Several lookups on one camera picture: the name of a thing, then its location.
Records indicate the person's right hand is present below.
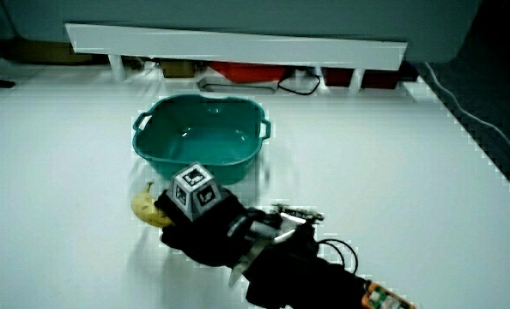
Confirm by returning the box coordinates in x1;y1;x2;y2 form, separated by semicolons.
154;161;256;270

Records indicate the yellow banana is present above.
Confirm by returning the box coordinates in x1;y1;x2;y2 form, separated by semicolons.
131;180;176;229

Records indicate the white desk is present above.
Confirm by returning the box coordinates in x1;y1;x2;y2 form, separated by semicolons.
0;63;510;309

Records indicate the white desk shelf riser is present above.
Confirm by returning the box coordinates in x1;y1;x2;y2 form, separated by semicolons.
64;22;409;94

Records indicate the teal plastic basin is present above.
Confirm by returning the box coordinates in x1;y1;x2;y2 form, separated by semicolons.
131;94;272;186

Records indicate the grey flat tray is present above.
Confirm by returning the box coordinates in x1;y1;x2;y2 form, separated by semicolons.
196;76;279;96

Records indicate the small brown box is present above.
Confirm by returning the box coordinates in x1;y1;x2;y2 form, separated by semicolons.
160;59;197;80

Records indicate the red plastic box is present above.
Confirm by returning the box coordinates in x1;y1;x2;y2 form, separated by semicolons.
207;61;288;84

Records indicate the orange circuit board module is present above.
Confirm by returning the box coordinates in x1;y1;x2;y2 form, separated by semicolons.
361;281;416;309

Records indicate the dark red box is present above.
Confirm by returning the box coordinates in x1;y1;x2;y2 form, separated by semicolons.
322;67;400;91

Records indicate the brown cardboard box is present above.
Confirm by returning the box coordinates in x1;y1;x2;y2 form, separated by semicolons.
0;37;109;66

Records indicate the thin black wire loop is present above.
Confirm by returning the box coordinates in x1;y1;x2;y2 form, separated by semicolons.
318;238;360;276

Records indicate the black cable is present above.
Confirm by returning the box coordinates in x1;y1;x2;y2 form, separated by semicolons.
276;70;322;97

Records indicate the white cable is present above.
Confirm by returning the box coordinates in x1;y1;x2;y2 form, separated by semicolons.
423;62;510;162

